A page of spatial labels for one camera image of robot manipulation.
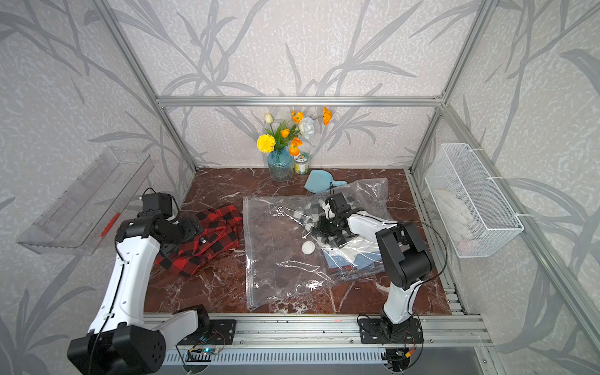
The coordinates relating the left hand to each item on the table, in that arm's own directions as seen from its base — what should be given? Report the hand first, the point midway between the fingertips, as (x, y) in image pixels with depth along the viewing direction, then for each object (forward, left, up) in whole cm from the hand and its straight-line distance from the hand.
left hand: (192, 232), depth 76 cm
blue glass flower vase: (+41, -25, -8) cm, 49 cm away
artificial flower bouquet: (+41, -30, +9) cm, 52 cm away
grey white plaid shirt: (+17, -38, -13) cm, 44 cm away
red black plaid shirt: (+8, -4, -12) cm, 15 cm away
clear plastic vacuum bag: (+3, -34, -16) cm, 38 cm away
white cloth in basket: (0, -88, +5) cm, 88 cm away
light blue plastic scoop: (+38, -44, -17) cm, 61 cm away
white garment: (0, -55, -11) cm, 57 cm away
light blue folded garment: (-4, -58, -13) cm, 60 cm away
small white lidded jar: (+46, -34, -12) cm, 59 cm away
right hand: (+10, -42, -14) cm, 46 cm away
